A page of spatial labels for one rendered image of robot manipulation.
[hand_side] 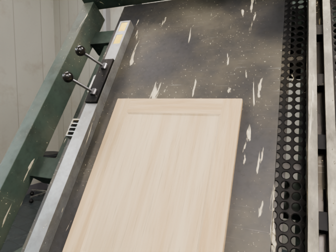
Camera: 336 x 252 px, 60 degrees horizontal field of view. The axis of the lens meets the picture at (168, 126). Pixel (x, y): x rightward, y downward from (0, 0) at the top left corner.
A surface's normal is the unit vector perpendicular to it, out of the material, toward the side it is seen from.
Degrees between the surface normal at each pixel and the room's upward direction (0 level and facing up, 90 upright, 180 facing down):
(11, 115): 90
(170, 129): 55
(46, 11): 90
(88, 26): 90
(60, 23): 90
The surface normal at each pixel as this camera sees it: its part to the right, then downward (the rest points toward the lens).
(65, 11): -0.54, 0.08
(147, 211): -0.32, -0.50
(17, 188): 0.92, 0.04
